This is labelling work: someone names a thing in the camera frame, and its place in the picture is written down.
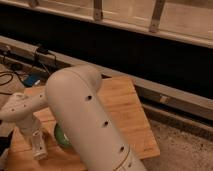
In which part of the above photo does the metal bracket right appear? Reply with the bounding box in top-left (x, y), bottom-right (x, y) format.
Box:
top-left (149, 0), bottom-right (166, 33)

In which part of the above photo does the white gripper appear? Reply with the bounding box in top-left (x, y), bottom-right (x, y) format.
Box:
top-left (16, 114), bottom-right (42, 137)

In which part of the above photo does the wooden cutting board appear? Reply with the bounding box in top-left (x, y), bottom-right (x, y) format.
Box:
top-left (5, 76), bottom-right (160, 171)

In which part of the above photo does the black clamp device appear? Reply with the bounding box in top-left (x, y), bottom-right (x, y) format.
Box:
top-left (35, 45), bottom-right (49, 55)

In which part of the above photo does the green ceramic bowl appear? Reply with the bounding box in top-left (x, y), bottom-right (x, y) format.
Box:
top-left (54, 124), bottom-right (71, 148)

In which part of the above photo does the metal bracket middle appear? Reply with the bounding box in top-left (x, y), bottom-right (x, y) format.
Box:
top-left (93, 0), bottom-right (103, 21)

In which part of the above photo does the blue box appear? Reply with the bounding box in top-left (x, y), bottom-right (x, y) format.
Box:
top-left (23, 75), bottom-right (40, 87)

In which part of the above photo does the white plastic bottle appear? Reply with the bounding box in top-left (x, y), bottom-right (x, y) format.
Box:
top-left (31, 131), bottom-right (47, 160)

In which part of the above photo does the metal bracket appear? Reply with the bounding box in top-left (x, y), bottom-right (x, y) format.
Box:
top-left (149, 0), bottom-right (166, 33)
top-left (93, 0), bottom-right (103, 21)

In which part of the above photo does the black cable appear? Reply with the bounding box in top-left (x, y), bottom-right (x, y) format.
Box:
top-left (0, 53), bottom-right (58, 97)

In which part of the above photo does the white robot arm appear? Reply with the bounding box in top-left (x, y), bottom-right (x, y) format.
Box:
top-left (0, 65), bottom-right (147, 171)

